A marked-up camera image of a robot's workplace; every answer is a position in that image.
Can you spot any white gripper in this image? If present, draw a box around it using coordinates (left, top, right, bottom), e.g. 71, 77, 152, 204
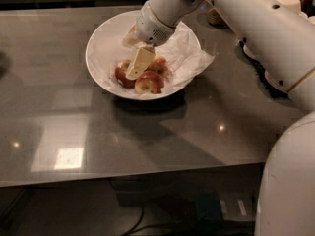
122, 2, 175, 80

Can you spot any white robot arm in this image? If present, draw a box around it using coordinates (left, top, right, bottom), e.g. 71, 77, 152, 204
124, 0, 315, 236

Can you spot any left red apple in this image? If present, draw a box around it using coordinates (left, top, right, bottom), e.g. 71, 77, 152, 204
115, 59, 135, 89

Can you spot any red apple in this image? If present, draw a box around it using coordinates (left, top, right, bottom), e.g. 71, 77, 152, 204
147, 54, 169, 78
115, 59, 135, 89
135, 71, 164, 94

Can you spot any back red apple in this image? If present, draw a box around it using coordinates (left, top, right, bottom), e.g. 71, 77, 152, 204
147, 54, 169, 78

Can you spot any white ceramic bowl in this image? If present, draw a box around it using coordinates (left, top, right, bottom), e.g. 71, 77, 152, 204
85, 9, 202, 101

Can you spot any front red apple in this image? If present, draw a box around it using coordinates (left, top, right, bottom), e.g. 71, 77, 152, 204
135, 71, 164, 94

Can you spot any white crumpled paper liner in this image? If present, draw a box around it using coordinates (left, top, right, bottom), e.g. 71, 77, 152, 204
93, 20, 217, 96

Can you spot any glass jar with grains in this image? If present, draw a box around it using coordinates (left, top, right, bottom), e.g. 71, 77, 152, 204
207, 9, 225, 26

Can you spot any rear stack of paper plates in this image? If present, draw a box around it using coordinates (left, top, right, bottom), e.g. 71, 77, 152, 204
243, 45, 258, 61

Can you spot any black tray mat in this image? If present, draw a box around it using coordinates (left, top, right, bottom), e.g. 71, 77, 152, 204
239, 41, 288, 100

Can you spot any white upturned paper cup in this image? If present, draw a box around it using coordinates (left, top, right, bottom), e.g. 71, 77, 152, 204
276, 0, 308, 19

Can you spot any black cable under table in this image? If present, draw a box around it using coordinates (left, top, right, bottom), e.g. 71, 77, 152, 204
121, 204, 257, 236

